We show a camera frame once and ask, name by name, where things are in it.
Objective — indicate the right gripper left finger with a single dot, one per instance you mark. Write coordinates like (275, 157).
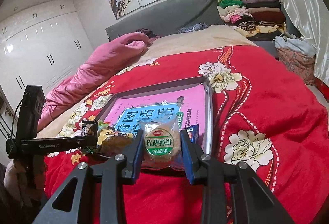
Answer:
(73, 200)

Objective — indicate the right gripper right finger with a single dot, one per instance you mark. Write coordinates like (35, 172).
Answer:
(251, 200)

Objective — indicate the black green pea packet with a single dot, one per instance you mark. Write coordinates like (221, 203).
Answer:
(89, 130)

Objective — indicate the nut bar clear wrapper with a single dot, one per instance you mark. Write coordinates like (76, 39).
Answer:
(114, 144)

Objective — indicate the blue Oreo packet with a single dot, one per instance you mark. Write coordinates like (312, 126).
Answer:
(193, 132)

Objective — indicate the round biscuit clear packet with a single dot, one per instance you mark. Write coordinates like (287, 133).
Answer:
(161, 143)

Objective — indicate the gold cake snack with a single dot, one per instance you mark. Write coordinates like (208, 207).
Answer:
(105, 134)

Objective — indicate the person left hand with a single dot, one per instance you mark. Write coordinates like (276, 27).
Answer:
(18, 188)

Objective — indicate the red floral blanket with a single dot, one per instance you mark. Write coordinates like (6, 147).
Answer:
(263, 115)

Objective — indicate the white wardrobe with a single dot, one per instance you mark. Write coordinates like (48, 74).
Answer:
(41, 45)

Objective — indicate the pink and blue book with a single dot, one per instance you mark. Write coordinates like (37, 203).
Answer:
(188, 105)

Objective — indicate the dark shallow tray box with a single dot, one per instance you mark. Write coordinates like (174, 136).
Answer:
(204, 140)

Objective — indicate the pink quilt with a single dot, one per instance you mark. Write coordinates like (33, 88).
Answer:
(108, 59)

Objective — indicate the floral fabric bag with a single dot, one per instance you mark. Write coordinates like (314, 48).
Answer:
(298, 63)

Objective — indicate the beige bed sheet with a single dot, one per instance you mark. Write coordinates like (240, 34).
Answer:
(195, 39)

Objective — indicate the grey blue cloth pile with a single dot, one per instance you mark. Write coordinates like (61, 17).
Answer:
(293, 43)

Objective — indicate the dark patterned cloth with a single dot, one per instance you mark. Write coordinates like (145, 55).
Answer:
(193, 28)

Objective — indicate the stack of folded clothes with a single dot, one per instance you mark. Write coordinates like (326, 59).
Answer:
(254, 19)

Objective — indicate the grey headboard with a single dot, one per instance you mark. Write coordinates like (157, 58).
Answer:
(166, 18)

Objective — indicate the white satin curtain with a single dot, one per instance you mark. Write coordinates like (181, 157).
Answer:
(310, 17)

